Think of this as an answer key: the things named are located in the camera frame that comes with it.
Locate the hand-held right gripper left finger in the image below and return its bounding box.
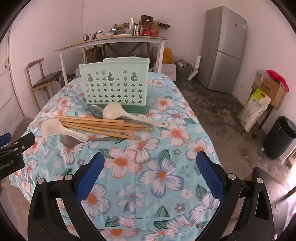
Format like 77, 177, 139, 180
27, 152, 105, 241

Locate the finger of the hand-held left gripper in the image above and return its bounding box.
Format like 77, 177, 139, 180
0, 133, 36, 155
0, 133, 12, 148

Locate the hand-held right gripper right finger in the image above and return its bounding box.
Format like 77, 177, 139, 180
196, 151, 275, 241

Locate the small white plastic spoon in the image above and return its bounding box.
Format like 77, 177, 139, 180
40, 119, 88, 142

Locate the metal spoon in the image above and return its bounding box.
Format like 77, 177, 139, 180
89, 104, 155, 127
60, 134, 118, 147

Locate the pile of wooden chopsticks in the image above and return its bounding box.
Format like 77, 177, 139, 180
54, 115, 155, 140

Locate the large white plastic spoon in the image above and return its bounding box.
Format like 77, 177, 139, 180
102, 102, 169, 128

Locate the green perforated utensil holder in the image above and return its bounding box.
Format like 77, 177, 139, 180
79, 57, 151, 114

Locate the floral light blue blanket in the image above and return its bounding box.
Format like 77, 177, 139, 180
9, 72, 221, 241

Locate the wooden chair with dark seat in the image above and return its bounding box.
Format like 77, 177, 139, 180
25, 58, 64, 110

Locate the white and yellow sack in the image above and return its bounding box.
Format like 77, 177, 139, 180
238, 88, 271, 133

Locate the black trash bin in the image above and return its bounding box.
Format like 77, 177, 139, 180
264, 116, 296, 160

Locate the cardboard box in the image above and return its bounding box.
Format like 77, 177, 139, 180
252, 70, 287, 109

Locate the white board piece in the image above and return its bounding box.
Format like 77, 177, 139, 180
187, 55, 201, 81

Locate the green sack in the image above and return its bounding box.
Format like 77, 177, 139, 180
175, 61, 193, 81

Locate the white box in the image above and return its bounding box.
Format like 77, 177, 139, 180
154, 62, 176, 81

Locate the red plastic bag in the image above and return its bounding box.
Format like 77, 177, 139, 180
266, 70, 289, 93

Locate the yellow plastic bag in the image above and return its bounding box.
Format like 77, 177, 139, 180
162, 47, 173, 64

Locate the grey refrigerator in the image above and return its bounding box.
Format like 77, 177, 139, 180
196, 6, 248, 94

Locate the white table with wooden top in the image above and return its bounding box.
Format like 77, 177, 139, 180
54, 36, 170, 86

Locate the dark red bottle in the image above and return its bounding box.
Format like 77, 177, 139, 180
143, 20, 153, 36

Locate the wall cable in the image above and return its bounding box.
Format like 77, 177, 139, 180
81, 0, 85, 36

